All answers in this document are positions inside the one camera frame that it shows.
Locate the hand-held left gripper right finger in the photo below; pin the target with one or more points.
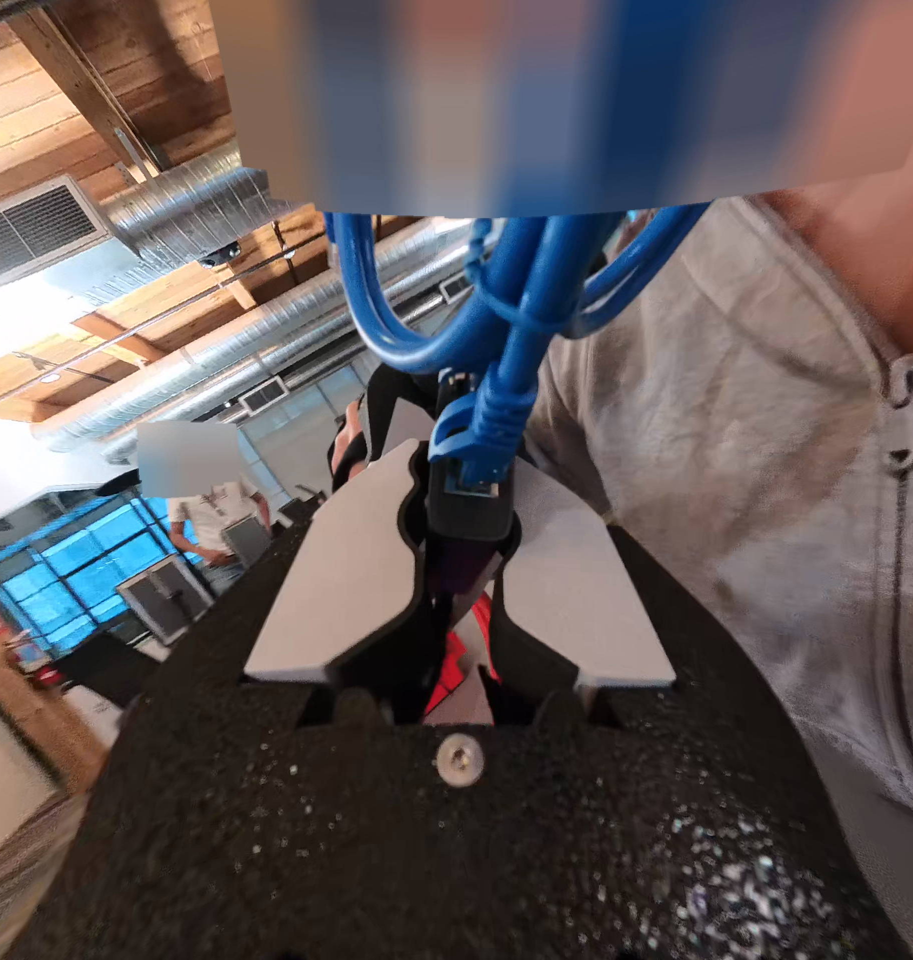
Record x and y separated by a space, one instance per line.
576 592

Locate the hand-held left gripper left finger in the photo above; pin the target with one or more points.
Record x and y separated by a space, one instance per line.
351 570

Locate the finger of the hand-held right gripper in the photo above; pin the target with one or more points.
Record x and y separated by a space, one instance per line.
400 427

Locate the black network adapter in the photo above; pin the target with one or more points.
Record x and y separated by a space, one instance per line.
464 525

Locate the person's right hand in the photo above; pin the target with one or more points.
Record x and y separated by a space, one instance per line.
354 420

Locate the small vent grille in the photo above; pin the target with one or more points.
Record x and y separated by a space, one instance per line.
263 395

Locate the person's grey sweater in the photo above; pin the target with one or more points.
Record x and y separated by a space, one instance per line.
726 487

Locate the grey monitor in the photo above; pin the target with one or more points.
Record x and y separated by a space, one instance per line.
164 604

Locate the red fire extinguisher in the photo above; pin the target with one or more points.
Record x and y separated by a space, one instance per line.
40 667

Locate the ceiling vent grille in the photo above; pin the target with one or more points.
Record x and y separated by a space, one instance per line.
36 232

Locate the long silver air duct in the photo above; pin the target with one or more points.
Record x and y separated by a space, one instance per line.
201 405
314 300

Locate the dome ceiling camera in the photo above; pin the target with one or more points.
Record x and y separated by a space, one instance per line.
216 256

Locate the wide silver air duct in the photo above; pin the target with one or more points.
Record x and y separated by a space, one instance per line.
186 202

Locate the wooden post with red signs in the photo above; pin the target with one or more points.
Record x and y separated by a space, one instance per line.
36 727

